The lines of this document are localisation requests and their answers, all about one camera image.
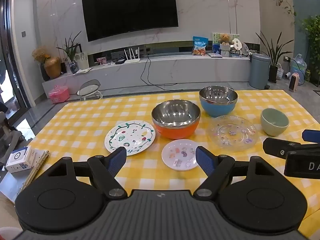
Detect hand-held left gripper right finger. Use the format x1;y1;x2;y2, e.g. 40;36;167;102
194;146;275;202

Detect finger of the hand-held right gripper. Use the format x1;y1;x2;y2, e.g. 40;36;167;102
262;137;302;159
302;129;320;143

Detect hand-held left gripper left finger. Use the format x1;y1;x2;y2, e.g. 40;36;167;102
44;146;128;199

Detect green ceramic bowl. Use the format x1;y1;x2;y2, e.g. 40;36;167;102
260;108;290;137

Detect small white plate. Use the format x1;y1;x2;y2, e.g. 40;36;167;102
161;139;200;172

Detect painted white plate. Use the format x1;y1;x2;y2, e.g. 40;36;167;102
104;120;156;156

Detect clear glass plate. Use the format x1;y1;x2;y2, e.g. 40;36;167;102
206;115;256;152

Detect orange steel bowl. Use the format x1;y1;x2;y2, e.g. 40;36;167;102
151;100;201;140

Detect blue steel bowl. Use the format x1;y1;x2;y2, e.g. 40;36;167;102
199;86;238;118

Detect yellow checked tablecloth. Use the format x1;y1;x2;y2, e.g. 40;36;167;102
14;90;320;230

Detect pink space heater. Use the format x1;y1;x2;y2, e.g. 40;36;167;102
289;72;300;92

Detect blue water jug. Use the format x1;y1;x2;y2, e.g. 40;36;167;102
290;54;307;85

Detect potted long-leaf plant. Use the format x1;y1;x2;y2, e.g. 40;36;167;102
255;31;294;83

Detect grey trash can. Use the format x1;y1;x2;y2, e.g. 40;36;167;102
249;53;271;90

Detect pink carry case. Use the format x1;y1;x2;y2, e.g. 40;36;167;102
48;85;70;104

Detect leafy green plant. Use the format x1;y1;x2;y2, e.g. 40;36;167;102
301;15;320;83

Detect grey television console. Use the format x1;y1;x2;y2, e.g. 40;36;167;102
42;54;253;99

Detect white cardboard box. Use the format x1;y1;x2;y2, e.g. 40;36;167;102
5;146;36;174

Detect white router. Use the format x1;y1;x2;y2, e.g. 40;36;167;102
124;49;140;64

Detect plant in blue vase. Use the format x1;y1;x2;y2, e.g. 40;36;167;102
56;31;82;74

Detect white picture card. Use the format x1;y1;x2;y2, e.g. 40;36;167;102
74;52;89;70

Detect round white fan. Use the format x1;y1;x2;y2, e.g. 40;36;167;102
231;38;242;54

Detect grey office chair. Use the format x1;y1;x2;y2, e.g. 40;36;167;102
0;111;25;165

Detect gold vase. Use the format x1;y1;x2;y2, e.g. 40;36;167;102
44;56;62;79

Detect blue snack bag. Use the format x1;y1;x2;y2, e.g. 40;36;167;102
192;36;209;56

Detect green picture board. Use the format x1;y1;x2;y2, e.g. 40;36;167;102
212;32;239;54

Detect dried flowers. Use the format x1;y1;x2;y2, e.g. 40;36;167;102
32;46;50;64

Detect black television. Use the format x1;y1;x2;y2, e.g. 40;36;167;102
81;0;179;42

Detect ring binder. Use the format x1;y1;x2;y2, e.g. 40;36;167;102
16;150;50;195

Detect black cable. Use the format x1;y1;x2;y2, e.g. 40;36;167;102
140;55;183;90

